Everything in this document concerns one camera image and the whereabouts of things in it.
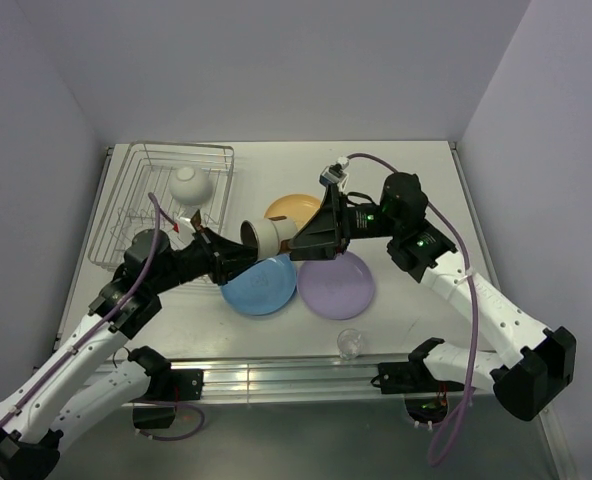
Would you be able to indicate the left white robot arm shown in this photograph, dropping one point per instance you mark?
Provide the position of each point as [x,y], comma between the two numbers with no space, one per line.
[43,417]

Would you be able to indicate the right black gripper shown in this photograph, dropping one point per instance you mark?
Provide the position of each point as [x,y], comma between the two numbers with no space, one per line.
[319,239]

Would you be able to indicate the purple plate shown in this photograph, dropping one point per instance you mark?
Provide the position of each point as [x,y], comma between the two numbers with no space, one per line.
[338,289]

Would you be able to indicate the steel cup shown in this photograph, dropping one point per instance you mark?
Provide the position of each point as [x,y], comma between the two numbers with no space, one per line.
[269,236]

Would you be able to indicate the metal wire dish rack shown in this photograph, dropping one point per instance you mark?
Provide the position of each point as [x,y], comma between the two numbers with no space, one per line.
[147,167]

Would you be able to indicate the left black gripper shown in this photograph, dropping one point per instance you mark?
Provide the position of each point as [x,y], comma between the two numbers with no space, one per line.
[224,258]

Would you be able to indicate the orange plate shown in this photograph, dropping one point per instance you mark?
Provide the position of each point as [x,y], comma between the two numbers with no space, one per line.
[300,208]

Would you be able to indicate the aluminium mounting rail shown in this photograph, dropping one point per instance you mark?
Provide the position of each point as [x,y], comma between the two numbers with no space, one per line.
[282,380]

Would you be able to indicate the clear glass cup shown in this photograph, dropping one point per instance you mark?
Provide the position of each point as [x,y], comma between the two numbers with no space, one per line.
[350,344]

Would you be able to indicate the white ceramic bowl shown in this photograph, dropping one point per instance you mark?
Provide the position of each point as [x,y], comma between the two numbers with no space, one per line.
[190,186]

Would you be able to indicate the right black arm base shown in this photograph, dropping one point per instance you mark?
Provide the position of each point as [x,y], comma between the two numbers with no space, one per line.
[426,399]

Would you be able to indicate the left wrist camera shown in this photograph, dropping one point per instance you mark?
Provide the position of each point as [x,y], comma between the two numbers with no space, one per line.
[187,226]

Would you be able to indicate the blue plate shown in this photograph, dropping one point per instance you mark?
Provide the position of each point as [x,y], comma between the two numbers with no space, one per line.
[264,288]

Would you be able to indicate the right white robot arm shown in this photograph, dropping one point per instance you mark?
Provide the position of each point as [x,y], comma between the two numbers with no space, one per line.
[529,363]

